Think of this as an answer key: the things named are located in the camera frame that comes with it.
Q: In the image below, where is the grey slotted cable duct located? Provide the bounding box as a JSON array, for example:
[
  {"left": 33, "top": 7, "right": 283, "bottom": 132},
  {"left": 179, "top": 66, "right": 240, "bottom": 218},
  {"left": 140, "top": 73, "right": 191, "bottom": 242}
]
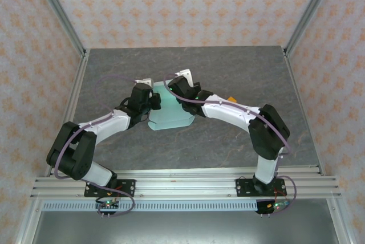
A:
[{"left": 42, "top": 201, "right": 259, "bottom": 212}]

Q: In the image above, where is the aluminium frame post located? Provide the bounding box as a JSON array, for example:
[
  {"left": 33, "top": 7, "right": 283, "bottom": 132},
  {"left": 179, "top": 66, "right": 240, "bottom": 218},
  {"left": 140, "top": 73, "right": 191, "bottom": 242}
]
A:
[
  {"left": 30, "top": 0, "right": 87, "bottom": 57},
  {"left": 283, "top": 0, "right": 340, "bottom": 56}
]

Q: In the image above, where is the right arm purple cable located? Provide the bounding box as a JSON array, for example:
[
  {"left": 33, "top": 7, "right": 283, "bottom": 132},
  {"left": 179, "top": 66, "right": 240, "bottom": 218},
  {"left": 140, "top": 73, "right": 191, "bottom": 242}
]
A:
[{"left": 164, "top": 73, "right": 299, "bottom": 216}]

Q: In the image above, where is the light blue paper box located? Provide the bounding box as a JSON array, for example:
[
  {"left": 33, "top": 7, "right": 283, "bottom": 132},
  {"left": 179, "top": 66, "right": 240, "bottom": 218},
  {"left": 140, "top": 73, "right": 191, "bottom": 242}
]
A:
[{"left": 147, "top": 82, "right": 196, "bottom": 131}]

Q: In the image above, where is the aluminium mounting rail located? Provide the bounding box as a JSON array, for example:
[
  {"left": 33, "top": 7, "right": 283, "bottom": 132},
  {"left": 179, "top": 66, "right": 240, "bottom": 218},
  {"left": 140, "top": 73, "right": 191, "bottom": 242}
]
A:
[{"left": 30, "top": 169, "right": 342, "bottom": 200}]

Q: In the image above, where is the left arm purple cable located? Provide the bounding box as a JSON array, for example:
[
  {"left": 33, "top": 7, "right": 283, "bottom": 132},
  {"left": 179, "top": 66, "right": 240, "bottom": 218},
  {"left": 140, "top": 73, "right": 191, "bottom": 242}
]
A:
[{"left": 54, "top": 75, "right": 136, "bottom": 218}]

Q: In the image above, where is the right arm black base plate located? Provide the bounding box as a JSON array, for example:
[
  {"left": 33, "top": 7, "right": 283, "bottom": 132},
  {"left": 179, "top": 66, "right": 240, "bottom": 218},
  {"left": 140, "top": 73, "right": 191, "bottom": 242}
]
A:
[{"left": 236, "top": 177, "right": 286, "bottom": 198}]

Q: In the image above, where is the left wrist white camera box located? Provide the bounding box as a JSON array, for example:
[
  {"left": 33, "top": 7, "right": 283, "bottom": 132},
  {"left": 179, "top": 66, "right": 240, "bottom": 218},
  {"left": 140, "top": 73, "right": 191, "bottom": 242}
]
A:
[{"left": 134, "top": 78, "right": 153, "bottom": 88}]

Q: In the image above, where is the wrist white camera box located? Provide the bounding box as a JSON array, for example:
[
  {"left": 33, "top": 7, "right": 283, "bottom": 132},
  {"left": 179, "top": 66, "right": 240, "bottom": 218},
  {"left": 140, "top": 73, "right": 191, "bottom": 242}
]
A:
[
  {"left": 174, "top": 68, "right": 194, "bottom": 85},
  {"left": 134, "top": 78, "right": 153, "bottom": 88}
]

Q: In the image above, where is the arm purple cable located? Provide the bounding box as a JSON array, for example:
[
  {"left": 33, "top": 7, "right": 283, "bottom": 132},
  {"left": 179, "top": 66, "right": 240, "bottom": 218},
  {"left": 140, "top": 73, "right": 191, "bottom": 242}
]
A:
[
  {"left": 164, "top": 73, "right": 299, "bottom": 216},
  {"left": 54, "top": 75, "right": 136, "bottom": 218}
]

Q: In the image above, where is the aluminium table side rail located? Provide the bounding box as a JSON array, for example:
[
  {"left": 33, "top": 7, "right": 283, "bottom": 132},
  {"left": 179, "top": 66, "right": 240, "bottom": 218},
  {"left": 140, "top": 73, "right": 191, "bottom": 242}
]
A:
[
  {"left": 44, "top": 49, "right": 91, "bottom": 177},
  {"left": 283, "top": 46, "right": 326, "bottom": 177}
]

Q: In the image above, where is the grey metal lower shelf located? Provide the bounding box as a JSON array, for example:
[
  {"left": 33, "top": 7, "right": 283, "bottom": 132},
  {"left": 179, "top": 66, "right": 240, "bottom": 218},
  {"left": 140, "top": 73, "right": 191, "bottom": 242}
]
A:
[{"left": 30, "top": 211, "right": 342, "bottom": 244}]

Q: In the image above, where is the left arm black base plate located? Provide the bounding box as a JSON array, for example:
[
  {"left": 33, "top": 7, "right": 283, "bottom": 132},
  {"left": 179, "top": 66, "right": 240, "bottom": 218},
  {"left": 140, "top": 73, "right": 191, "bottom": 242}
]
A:
[{"left": 84, "top": 179, "right": 136, "bottom": 198}]

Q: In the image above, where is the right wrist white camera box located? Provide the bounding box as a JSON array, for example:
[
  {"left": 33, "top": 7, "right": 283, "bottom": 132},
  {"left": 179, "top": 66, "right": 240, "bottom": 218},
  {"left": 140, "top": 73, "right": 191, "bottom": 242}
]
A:
[{"left": 174, "top": 68, "right": 194, "bottom": 85}]

